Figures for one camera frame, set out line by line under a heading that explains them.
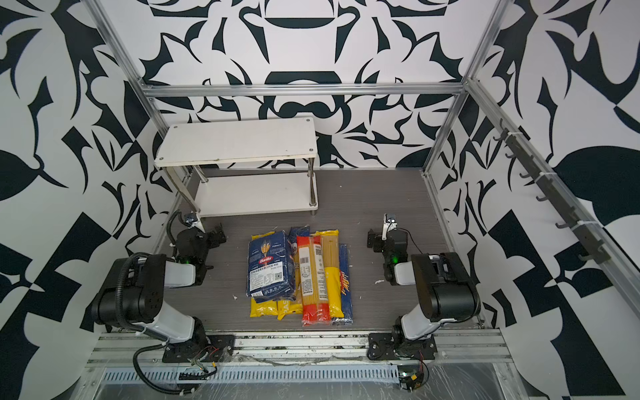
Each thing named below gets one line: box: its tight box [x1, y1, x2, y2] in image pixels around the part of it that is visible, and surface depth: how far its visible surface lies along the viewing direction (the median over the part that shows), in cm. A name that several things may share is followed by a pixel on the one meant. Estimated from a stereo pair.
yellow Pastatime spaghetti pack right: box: [314, 229, 345, 319], surface depth 85 cm
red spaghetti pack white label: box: [296, 235, 330, 327], surface depth 81 cm
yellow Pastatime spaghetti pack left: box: [266, 300, 303, 321], surface depth 81 cm
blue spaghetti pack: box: [331, 243, 355, 326], surface depth 85 cm
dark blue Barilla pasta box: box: [245, 230, 297, 304], surface depth 80 cm
